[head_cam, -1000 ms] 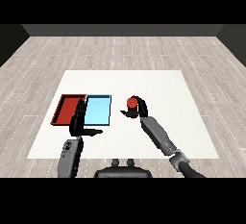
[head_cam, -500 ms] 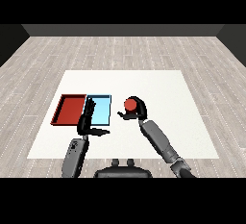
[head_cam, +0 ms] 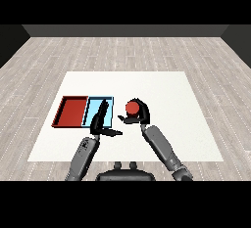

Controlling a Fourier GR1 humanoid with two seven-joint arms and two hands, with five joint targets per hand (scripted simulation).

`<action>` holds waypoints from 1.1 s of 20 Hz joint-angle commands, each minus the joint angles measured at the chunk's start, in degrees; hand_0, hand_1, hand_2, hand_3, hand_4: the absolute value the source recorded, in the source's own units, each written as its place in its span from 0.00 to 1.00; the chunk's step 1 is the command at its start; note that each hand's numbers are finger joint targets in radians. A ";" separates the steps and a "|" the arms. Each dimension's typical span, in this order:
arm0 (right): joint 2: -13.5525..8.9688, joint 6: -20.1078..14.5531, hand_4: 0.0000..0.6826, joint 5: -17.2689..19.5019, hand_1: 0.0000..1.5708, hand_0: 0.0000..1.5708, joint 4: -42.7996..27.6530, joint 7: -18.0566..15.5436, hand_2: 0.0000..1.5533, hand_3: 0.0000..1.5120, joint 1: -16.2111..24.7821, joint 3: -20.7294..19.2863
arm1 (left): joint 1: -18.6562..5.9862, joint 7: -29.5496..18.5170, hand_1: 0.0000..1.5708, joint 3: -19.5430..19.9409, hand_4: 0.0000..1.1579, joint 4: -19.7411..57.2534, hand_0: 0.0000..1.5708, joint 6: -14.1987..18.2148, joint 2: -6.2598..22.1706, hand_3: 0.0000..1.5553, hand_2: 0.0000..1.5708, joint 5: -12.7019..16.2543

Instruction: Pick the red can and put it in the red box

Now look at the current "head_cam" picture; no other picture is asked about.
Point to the red can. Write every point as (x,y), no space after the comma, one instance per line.
(132,108)

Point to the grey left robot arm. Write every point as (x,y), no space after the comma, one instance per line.
(82,158)

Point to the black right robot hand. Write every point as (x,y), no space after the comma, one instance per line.
(143,114)

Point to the dark grey robot body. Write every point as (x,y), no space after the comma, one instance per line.
(125,174)

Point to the red shallow open box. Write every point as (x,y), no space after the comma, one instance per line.
(70,111)

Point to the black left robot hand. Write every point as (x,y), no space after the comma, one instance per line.
(98,122)

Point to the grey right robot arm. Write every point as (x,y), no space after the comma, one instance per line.
(165,152)

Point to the light blue shallow open box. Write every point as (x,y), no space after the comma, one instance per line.
(93,108)

